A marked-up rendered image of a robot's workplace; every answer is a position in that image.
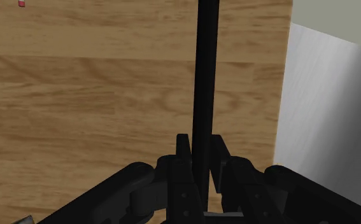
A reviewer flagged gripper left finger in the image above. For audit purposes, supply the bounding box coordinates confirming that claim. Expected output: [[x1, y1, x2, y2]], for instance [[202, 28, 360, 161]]
[[37, 133, 206, 224]]

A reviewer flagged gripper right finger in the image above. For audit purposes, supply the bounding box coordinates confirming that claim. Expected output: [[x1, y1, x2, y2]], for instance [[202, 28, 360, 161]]
[[210, 134, 361, 224]]

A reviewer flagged long black stick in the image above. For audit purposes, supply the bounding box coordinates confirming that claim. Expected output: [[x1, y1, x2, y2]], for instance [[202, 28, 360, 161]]
[[191, 0, 221, 214]]

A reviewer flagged silver metal cabinet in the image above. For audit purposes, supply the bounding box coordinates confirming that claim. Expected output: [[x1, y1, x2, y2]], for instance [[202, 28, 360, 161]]
[[273, 22, 361, 215]]

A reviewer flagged small grey metal thing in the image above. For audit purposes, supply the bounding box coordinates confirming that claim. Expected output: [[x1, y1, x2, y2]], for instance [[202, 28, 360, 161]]
[[11, 215, 34, 224]]

